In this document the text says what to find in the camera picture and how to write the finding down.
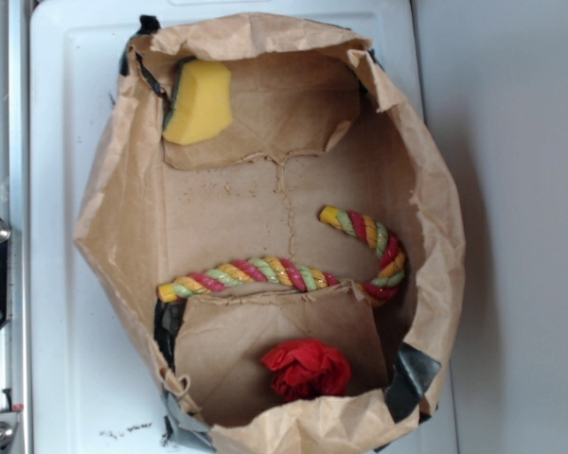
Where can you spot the multicoloured twisted rope toy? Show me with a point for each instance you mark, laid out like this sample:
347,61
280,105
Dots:
281,271

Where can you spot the aluminium frame rail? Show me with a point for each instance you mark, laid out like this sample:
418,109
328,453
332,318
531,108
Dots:
15,362

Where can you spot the yellow green sponge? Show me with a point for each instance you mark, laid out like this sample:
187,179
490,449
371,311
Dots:
200,108

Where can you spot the brown paper bag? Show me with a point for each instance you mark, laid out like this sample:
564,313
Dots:
316,122

